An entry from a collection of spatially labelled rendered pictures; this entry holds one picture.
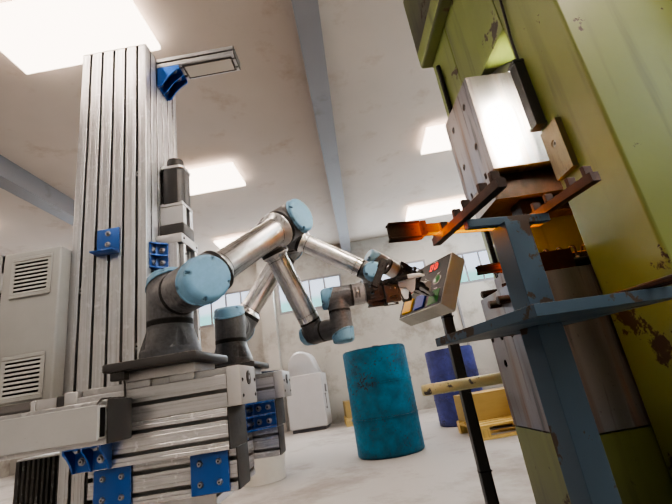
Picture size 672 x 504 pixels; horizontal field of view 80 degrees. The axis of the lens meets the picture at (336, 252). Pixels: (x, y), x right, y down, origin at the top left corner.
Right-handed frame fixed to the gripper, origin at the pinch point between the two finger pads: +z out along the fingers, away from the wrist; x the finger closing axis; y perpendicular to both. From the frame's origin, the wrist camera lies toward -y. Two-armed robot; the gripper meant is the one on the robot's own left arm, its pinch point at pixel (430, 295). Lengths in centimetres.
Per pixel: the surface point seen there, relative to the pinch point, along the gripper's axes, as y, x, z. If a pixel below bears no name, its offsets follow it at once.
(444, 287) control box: 2.9, -6.8, 1.6
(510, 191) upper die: 20, -56, -12
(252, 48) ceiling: 224, 136, -159
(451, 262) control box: 16.8, -6.9, 2.3
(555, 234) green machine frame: 28, -44, 24
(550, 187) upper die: 26, -62, -1
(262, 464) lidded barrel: -86, 238, 23
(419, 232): -28, -69, -49
